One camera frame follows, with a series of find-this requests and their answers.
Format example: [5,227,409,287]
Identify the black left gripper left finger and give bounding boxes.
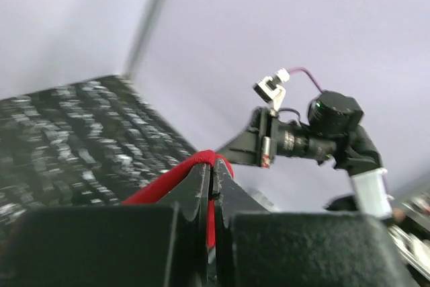
[1,164,211,286]

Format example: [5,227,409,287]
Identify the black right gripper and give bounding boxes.
[216,107,311,167]

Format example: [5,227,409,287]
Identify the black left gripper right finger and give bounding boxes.
[213,160,415,287]

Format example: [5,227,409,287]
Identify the red t shirt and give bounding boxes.
[120,149,236,249]

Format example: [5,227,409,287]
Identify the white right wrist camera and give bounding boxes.
[253,69,290,112]

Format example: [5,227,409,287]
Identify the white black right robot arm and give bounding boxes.
[218,91,392,220]

